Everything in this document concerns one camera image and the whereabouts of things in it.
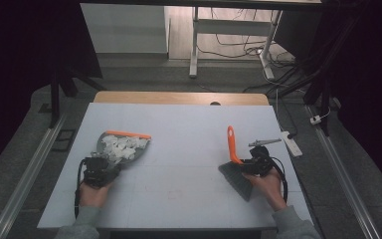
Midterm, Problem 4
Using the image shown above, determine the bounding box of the grey dustpan with orange edge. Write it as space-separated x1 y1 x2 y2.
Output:
95 129 153 167

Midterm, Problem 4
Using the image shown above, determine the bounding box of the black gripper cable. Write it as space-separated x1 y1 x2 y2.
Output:
74 158 88 220
268 155 289 204

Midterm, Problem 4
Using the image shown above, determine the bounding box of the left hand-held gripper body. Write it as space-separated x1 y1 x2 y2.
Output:
82 156 114 189

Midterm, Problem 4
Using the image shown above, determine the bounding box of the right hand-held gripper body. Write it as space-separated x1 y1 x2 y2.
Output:
242 137 283 177

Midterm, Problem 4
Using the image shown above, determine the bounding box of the pile of white tissues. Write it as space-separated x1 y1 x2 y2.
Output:
92 133 149 165

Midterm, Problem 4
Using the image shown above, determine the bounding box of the black tripod stand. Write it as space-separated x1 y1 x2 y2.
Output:
47 63 107 129
272 9 366 137

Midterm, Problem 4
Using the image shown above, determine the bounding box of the white desk frame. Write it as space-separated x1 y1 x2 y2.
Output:
188 6 284 81

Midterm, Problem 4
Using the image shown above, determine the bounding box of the white power strip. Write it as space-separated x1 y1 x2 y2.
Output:
280 130 303 158

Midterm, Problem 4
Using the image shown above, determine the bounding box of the white cabinet panel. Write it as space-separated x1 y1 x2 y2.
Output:
80 3 171 55

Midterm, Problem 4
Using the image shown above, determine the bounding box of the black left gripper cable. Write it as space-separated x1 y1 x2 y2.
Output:
74 158 88 220

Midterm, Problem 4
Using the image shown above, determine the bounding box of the wooden table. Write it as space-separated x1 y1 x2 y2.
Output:
94 91 271 107

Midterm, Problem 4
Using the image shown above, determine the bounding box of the tangle of floor cables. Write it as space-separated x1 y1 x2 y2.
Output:
197 8 307 96

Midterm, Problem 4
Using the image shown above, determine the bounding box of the person's left hand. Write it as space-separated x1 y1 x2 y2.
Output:
78 180 114 208

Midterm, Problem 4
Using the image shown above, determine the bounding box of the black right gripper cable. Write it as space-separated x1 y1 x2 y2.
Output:
268 155 289 204

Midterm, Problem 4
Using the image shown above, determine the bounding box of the orange handled grey broom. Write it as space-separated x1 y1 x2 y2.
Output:
217 124 255 203

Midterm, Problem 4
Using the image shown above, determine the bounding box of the person's right hand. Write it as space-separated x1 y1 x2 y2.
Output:
243 167 288 212

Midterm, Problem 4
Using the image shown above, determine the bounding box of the aluminium rail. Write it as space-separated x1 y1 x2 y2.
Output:
0 112 68 239
305 105 382 239

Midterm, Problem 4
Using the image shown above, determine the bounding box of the black floor plate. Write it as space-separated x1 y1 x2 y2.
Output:
51 128 78 153

